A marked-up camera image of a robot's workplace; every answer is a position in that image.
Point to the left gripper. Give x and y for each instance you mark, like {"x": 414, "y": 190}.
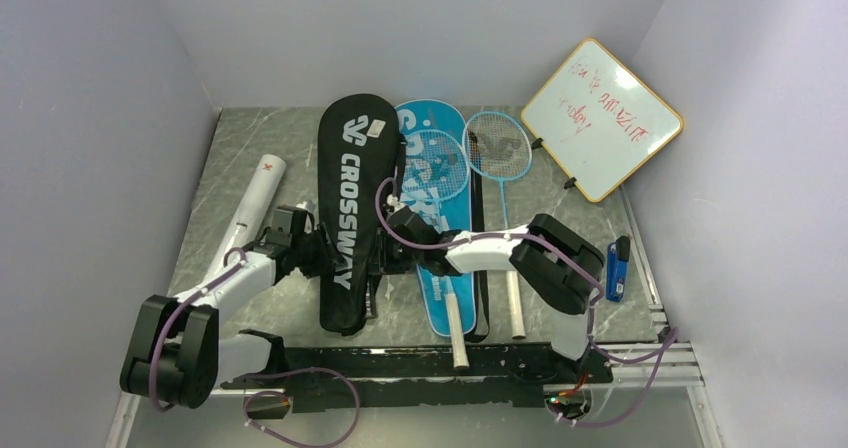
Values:
{"x": 327, "y": 253}

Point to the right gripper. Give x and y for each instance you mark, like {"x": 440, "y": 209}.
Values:
{"x": 384, "y": 240}

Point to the white shuttlecock tube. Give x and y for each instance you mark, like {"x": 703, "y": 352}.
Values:
{"x": 251, "y": 210}

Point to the black racket cover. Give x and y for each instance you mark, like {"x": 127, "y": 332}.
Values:
{"x": 358, "y": 145}

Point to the blue white badminton racket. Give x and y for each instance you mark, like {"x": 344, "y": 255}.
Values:
{"x": 498, "y": 149}

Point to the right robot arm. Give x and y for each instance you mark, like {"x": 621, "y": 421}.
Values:
{"x": 562, "y": 268}

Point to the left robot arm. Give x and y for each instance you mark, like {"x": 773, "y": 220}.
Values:
{"x": 176, "y": 355}

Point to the blue racket cover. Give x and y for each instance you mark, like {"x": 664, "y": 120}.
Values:
{"x": 423, "y": 114}

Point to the blue black stapler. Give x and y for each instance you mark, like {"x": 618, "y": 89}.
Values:
{"x": 618, "y": 256}

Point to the white dry erase board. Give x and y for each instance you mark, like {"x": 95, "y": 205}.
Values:
{"x": 598, "y": 121}

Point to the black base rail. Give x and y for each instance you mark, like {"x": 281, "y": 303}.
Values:
{"x": 521, "y": 375}

